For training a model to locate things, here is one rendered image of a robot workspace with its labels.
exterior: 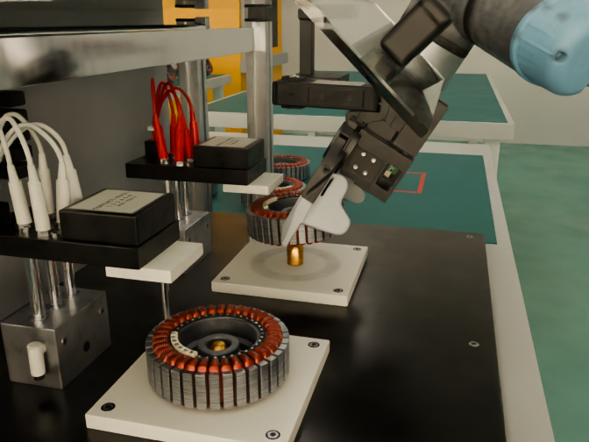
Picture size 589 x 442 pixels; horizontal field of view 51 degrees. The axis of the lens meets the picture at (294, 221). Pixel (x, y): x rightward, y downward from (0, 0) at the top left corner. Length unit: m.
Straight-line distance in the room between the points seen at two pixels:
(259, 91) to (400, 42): 0.55
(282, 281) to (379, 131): 0.19
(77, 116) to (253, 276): 0.27
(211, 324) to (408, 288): 0.26
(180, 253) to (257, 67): 0.44
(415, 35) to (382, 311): 0.37
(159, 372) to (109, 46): 0.25
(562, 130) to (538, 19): 5.34
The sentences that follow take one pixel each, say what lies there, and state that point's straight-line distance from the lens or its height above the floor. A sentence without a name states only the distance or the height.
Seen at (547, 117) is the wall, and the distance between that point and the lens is 5.83.
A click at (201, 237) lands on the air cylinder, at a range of 0.75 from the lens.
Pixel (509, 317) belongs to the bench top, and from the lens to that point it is 0.70.
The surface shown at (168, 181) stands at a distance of 0.71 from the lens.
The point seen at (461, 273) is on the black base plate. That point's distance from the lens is 0.74.
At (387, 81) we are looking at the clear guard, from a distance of 0.26.
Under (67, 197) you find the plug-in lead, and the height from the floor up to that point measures 0.92.
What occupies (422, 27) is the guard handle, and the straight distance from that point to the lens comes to 0.32.
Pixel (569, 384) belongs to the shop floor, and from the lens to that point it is 2.09.
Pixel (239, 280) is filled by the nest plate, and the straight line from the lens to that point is 0.67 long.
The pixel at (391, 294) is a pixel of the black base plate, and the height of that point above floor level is 0.77.
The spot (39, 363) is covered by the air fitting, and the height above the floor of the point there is 0.80.
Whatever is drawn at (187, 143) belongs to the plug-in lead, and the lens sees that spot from 0.71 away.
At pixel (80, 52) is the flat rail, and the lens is 0.47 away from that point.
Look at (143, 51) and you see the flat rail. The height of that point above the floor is 1.03.
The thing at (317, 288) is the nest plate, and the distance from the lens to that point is 0.65.
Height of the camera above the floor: 1.05
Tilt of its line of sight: 18 degrees down
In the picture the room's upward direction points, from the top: straight up
